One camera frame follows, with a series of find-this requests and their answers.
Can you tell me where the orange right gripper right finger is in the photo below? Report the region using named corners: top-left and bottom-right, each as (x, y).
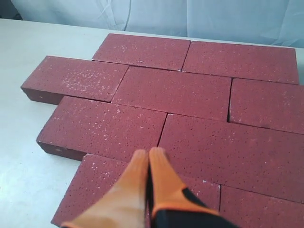
top-left (149, 147), bottom-right (221, 228)

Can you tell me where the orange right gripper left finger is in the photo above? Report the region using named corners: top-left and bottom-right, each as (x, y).
top-left (61, 149), bottom-right (149, 228)

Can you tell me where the red brick lifted front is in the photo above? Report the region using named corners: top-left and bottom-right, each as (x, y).
top-left (36, 96), bottom-right (166, 162)

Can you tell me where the red brick pushed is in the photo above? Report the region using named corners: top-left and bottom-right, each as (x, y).
top-left (112, 66), bottom-right (231, 122)

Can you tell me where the red brick front large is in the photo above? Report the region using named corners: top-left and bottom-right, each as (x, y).
top-left (51, 154), bottom-right (220, 227)

